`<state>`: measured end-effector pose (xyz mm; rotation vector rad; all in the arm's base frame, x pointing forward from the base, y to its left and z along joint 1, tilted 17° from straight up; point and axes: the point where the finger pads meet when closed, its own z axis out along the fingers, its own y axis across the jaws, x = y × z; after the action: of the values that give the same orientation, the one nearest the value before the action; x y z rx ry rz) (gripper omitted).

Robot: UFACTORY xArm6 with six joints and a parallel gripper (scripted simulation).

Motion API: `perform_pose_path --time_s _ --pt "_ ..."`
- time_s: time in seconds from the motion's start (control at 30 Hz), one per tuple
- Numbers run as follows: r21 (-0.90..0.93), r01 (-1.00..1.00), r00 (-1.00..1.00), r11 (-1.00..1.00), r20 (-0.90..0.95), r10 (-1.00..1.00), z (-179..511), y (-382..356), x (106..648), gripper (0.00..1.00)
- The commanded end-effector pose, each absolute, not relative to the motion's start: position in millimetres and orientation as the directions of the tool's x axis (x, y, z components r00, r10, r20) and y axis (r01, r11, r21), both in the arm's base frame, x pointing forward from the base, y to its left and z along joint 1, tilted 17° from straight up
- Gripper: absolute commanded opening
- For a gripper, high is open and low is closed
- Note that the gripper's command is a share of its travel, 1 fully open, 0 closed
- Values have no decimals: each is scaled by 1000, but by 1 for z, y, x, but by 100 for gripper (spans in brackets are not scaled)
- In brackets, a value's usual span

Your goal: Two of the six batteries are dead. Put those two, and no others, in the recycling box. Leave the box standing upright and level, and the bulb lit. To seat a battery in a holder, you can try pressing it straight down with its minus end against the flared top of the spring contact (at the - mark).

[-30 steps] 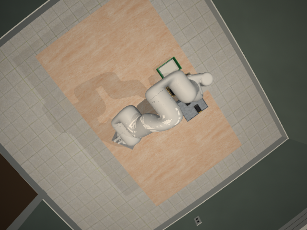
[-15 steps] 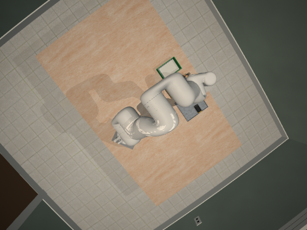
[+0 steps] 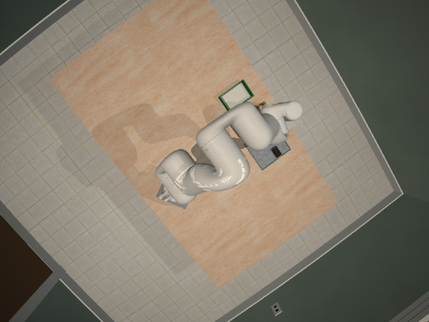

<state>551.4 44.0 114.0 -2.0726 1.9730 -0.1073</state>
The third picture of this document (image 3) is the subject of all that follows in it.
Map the tan battery holder board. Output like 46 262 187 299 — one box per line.
255 101 267 112

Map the black battery with gold end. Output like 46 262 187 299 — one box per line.
271 146 282 158

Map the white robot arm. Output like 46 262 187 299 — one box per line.
156 101 303 205

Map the green open-top box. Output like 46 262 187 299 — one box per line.
219 79 254 110

